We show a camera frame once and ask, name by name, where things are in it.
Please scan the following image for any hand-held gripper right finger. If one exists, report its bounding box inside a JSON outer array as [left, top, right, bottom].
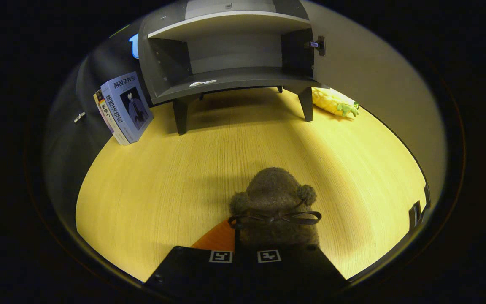
[[237, 245, 348, 292]]

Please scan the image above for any yellow pineapple plush toy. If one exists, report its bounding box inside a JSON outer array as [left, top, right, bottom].
[[312, 87, 360, 118]]

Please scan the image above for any black backdrop cloth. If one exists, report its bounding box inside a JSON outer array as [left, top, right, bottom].
[[43, 17, 159, 228]]

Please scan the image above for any blue cover book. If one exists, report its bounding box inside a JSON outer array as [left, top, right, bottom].
[[100, 71, 154, 144]]

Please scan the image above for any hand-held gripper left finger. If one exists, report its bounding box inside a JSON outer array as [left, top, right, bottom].
[[144, 219, 237, 292]]

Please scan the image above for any brown fuzzy shoe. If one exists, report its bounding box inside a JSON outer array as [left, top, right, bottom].
[[228, 167, 323, 250]]

